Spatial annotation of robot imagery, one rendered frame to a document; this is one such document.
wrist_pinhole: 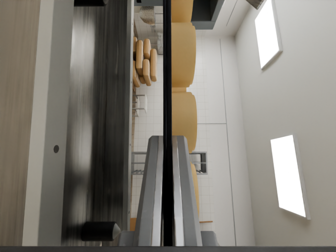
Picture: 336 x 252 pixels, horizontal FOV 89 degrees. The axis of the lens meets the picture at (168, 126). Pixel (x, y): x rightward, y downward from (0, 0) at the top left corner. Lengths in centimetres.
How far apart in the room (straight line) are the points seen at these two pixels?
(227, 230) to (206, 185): 109
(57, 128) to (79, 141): 17
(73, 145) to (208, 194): 440
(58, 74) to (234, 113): 488
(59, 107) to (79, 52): 20
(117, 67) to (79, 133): 22
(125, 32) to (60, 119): 38
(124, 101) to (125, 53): 13
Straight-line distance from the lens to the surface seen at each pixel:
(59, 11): 21
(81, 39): 38
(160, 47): 517
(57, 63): 19
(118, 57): 50
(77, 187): 35
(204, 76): 518
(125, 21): 54
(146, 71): 406
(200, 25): 78
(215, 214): 475
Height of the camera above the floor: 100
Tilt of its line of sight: level
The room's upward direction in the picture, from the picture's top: 90 degrees clockwise
